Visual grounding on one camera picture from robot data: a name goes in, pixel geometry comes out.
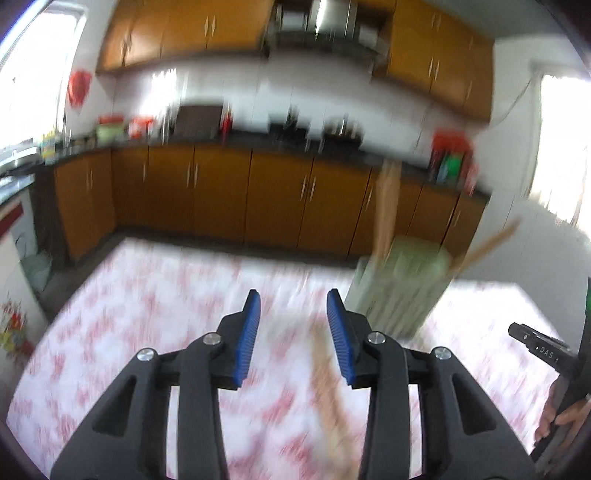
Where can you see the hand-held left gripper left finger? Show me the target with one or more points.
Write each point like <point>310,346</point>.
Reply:
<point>247,339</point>

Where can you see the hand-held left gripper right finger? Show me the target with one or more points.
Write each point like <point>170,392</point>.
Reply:
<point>339,344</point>

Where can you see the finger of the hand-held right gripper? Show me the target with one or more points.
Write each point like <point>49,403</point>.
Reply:
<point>540,344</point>

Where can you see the green perforated utensil holder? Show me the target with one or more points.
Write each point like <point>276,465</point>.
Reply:
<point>397,290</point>

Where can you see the person's right hand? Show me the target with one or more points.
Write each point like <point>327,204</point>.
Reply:
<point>570,415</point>

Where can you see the pink floral tablecloth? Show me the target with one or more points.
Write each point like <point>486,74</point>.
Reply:
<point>161,314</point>

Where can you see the wooden base cabinets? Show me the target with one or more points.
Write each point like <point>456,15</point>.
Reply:
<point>221,194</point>

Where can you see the green box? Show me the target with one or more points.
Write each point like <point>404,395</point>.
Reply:
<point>455,168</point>

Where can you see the black kitchen countertop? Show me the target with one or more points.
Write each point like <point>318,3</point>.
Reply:
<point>258,143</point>

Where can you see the barred window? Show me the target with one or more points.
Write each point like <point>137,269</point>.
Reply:
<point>558,143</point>

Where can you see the dark pot with lid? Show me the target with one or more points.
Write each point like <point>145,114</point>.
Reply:
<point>341,134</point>

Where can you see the red bag bundle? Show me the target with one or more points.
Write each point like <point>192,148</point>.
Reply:
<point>452,143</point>

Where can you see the small red bottle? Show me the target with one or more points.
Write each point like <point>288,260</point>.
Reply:
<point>226,120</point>

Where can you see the brown cutting board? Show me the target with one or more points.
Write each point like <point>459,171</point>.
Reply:
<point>198,122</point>

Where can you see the white cabinet with flower print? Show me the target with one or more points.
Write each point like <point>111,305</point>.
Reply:
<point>16,286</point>

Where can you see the red and white bag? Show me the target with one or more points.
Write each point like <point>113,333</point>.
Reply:
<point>141,127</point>

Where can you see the green basin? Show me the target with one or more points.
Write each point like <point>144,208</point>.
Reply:
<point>111,134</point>

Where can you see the red basin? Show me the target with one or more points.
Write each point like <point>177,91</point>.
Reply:
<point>112,120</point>

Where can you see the yellow bottle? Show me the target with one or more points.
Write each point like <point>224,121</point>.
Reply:
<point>49,147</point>

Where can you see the hanging red plastic bag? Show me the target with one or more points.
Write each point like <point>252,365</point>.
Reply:
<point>79,86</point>

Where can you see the steel range hood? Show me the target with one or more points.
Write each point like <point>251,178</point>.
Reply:
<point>328,27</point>

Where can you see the sliding window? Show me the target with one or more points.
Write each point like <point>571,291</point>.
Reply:
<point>37,78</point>

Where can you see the wooden wall cabinets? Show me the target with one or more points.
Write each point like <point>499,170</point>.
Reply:
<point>184,32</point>

